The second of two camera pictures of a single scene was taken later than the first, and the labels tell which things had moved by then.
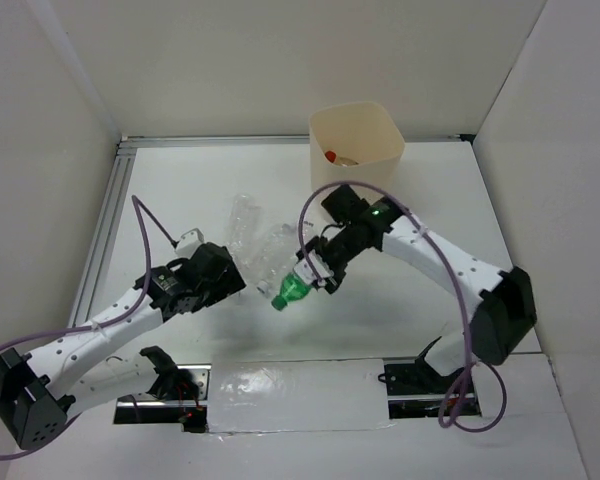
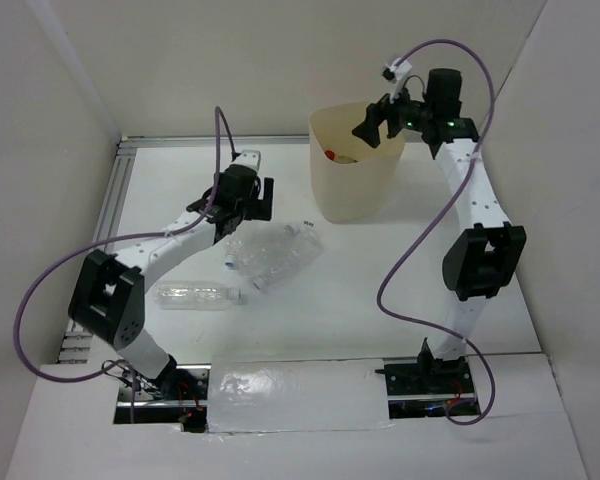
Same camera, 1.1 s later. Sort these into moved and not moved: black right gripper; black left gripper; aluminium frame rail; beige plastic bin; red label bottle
Moved: black left gripper; black right gripper
Not moved: aluminium frame rail; beige plastic bin; red label bottle
